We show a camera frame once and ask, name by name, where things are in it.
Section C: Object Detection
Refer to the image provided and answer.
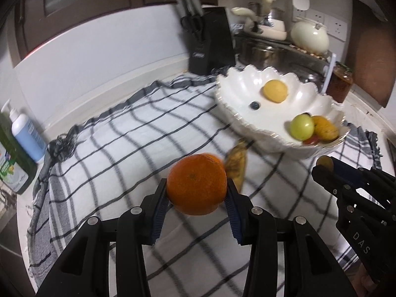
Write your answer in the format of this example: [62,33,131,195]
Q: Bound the large steel pot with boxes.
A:
[240,42,322,78]

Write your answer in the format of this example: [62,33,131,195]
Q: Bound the person's right hand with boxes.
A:
[356,264,380,297]

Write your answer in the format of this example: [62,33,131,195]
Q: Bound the black white checked cloth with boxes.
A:
[26,74,382,288]

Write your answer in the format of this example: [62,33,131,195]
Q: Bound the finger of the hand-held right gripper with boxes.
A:
[328,157,372,187]
[311,165,351,197]

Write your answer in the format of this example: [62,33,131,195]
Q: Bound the brown wooden cutting board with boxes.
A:
[344,0,396,108]

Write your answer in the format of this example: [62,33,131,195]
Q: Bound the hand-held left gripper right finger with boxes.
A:
[224,178,348,297]

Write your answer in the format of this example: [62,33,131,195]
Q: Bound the glass jar red sauce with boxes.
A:
[326,62,354,103]

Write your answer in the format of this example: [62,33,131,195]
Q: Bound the round yellow citrus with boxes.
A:
[263,80,289,103]

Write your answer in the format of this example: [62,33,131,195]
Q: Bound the black kitchen scissors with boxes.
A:
[181,15,207,42]

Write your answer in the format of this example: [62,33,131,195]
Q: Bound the white pot rack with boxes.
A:
[233,31,337,96]

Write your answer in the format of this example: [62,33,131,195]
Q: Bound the white wall socket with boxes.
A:
[325,15,347,41]
[294,8,325,22]

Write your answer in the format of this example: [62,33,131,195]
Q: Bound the cream round kettle pot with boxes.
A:
[290,17,330,54]

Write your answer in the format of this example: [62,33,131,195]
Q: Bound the yellow mango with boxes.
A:
[311,115,340,141]

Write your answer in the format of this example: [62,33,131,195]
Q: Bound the orange tangerine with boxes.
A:
[166,153,228,216]

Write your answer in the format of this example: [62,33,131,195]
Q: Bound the small tan longan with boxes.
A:
[316,156,334,171]

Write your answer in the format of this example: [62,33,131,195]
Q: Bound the white scalloped bowl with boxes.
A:
[216,65,351,160]

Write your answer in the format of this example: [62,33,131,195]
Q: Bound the browned small banana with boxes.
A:
[223,140,248,192]

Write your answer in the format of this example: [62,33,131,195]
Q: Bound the green dish soap bottle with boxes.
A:
[0,111,38,195]

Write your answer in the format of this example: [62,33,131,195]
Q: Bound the black knife block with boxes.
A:
[189,6,236,75]

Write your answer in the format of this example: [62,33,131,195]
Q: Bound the white blue pump bottle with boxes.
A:
[1,99,47,164]

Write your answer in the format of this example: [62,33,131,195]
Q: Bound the green round guava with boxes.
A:
[290,114,315,141]

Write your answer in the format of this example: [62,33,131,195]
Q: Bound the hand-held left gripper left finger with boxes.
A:
[36,178,170,297]

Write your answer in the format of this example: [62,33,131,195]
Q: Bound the steel pot cream knob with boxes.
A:
[247,0,285,27]

